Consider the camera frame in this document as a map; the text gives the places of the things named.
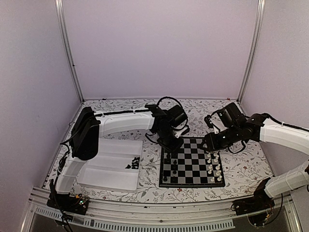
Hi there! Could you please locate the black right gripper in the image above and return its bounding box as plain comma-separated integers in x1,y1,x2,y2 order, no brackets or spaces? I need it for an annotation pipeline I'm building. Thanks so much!
199,125,241,152

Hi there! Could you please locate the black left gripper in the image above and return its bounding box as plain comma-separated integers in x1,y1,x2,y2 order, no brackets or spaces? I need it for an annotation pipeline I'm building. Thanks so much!
157,128,185,155

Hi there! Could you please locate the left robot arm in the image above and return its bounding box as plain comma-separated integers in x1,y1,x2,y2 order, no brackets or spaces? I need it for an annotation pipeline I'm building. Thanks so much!
50,104,188,210

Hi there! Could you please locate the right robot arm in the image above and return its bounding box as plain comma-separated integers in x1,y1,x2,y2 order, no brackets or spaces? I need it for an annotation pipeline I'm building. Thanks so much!
199,113,309,211

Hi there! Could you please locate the white chess piece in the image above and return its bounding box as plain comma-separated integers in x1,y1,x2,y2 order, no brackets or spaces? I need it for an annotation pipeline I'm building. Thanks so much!
213,153,219,162
207,153,211,163

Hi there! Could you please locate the pile of black chess pieces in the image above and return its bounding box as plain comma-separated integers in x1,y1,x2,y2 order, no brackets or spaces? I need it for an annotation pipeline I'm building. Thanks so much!
126,157,140,170

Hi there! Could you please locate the black and silver chessboard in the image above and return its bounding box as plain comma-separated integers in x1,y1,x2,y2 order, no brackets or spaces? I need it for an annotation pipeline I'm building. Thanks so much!
159,137,225,188

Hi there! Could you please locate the floral patterned table mat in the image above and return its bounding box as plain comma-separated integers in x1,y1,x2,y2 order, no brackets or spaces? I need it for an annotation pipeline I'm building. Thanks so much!
48,98,273,203

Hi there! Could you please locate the white plastic tray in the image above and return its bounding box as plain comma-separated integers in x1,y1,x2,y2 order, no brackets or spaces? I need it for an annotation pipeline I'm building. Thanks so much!
77,138,143,192

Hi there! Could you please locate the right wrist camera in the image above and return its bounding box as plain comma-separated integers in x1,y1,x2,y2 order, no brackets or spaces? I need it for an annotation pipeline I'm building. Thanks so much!
204,115,220,134

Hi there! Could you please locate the aluminium front rail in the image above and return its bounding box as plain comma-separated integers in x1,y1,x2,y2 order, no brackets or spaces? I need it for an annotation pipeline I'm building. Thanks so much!
21,188,302,232

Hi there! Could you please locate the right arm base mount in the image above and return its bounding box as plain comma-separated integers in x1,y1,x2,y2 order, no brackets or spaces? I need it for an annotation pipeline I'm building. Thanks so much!
230,196,275,227

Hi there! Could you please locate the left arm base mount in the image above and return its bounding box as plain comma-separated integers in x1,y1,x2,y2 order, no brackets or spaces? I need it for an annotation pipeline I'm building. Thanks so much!
47,193,89,215

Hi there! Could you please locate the aluminium frame post right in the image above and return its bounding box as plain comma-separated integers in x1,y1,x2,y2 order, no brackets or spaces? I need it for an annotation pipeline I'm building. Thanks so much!
237,0,266,104

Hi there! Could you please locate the aluminium frame post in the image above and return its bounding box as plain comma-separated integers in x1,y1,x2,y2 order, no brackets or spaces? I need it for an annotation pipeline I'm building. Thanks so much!
55,0,84,102
237,0,266,104

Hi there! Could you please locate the aluminium frame post left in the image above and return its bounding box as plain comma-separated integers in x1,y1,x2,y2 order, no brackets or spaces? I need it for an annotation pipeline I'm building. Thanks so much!
55,0,84,102

